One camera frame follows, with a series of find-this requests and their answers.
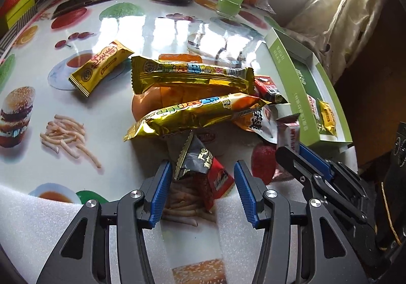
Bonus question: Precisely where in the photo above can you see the black phone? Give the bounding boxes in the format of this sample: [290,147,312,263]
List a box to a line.
[51,0,119,19]

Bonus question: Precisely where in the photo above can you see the black red snack packet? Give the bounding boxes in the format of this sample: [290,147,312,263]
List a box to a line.
[173,132,235,211]

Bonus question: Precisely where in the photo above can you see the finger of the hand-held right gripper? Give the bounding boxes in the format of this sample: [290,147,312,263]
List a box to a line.
[275,145,373,225]
[299,144,374,209]

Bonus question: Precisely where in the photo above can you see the green cardboard box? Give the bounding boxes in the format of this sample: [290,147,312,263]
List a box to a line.
[264,27,354,153]

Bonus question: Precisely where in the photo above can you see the green lid glass jar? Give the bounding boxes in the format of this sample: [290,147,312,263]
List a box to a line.
[216,0,245,19]

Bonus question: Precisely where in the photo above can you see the orange foil snack packet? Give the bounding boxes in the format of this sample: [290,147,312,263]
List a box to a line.
[158,53,251,110]

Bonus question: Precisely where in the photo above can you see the small yellow snack packet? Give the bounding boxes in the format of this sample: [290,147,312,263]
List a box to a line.
[68,40,134,98]
[318,99,338,137]

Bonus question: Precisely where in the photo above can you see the long gold snack packet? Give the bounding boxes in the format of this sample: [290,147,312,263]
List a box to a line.
[131,55,256,96]
[123,93,270,143]

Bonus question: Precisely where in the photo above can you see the white pink snack packet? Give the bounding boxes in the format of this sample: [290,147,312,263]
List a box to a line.
[273,113,302,183]

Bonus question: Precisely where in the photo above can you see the white foam sheet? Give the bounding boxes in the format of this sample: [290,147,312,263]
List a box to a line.
[0,181,307,284]

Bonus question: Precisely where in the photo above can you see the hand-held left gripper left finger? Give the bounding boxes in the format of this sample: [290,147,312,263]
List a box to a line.
[35,160,173,284]

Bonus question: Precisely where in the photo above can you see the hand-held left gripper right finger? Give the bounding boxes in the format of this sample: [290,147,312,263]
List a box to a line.
[233,160,370,284]

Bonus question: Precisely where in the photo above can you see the small white red packet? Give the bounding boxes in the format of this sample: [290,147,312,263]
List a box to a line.
[305,93,321,121]

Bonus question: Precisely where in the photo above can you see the cream dotted curtain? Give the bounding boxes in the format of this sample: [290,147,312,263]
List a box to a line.
[285,0,391,81]

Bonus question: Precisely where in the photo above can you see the lime yellow box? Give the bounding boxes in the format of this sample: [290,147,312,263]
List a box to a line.
[5,0,37,27]

